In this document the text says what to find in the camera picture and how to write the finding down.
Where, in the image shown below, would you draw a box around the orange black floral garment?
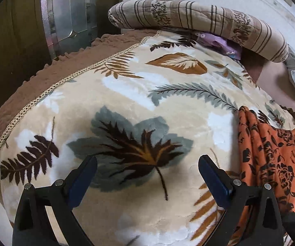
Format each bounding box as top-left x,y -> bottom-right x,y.
226,105 -> 295,246

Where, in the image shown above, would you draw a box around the wooden door with glass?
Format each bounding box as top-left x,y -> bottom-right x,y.
0,0 -> 121,107

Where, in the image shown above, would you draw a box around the brown bed sheet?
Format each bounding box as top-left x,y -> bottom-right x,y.
241,49 -> 295,112

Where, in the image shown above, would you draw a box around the striped beige bolster pillow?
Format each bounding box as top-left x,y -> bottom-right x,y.
108,0 -> 289,63

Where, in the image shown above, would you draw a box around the purple cloth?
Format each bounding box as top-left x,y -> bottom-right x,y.
195,32 -> 242,60

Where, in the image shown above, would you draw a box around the cream leaf pattern blanket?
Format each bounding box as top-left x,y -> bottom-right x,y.
0,29 -> 295,246

